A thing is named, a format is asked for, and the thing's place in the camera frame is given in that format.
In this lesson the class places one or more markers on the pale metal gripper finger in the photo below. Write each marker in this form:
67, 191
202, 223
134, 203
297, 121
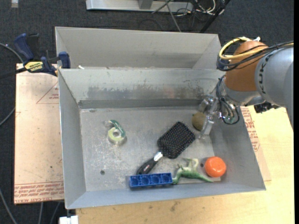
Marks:
206, 126

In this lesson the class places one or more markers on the brown kiwi fruit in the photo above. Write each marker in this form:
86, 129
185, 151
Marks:
198, 121

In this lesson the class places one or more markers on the black paddle hairbrush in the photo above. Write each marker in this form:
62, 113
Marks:
171, 143

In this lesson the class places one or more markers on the orange cup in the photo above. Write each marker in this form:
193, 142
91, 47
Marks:
215, 166

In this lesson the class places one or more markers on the green toy dinosaur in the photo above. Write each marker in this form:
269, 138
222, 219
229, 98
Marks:
190, 171

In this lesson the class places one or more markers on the grey metal bin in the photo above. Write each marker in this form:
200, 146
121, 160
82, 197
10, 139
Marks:
149, 125

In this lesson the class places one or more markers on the blue toy brick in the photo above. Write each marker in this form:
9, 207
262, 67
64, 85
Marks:
150, 180

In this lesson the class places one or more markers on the brown cardboard board red print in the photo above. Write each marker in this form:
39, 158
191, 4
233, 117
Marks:
35, 134

